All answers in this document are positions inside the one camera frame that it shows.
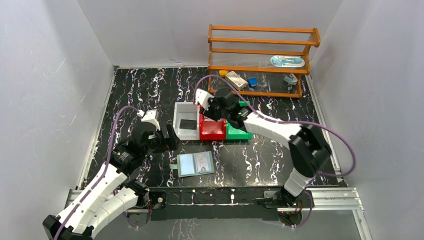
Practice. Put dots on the red plastic bin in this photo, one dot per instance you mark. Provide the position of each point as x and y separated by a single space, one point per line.
210 130

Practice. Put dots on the small blue block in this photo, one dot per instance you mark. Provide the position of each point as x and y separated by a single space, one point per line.
252 82

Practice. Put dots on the black card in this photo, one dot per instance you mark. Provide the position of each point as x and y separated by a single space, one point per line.
188 124

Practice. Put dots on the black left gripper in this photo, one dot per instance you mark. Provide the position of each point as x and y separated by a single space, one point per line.
171 141

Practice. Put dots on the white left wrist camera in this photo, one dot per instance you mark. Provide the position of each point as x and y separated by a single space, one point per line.
151 117

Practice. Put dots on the white cardboard box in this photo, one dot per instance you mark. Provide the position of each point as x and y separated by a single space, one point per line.
236 80

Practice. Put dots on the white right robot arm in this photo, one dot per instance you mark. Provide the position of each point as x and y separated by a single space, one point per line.
308 148

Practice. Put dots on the teal packaged tool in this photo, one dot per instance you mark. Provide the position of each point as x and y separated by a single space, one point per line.
283 61

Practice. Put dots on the white tape dispenser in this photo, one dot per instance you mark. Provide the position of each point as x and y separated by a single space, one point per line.
291 79

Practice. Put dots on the grey VIP card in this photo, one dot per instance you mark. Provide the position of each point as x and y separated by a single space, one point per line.
202 162

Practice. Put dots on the orange wooden shelf rack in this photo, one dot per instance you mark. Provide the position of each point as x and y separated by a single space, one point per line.
247 50

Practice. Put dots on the white plastic bin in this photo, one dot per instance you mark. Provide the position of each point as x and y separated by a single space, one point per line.
185 110

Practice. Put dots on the grey-green card holder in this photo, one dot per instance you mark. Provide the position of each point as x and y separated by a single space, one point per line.
194 164

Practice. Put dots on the aluminium frame rail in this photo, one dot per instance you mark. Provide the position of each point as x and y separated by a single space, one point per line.
323 198

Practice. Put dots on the green plastic bin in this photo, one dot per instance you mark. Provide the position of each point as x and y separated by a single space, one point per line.
235 133

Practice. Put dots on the small yellow block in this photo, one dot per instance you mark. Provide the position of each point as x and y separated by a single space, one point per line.
222 73

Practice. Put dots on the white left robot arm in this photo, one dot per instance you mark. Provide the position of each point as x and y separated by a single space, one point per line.
109 194

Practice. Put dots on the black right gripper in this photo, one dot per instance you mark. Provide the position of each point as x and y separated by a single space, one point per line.
207 110

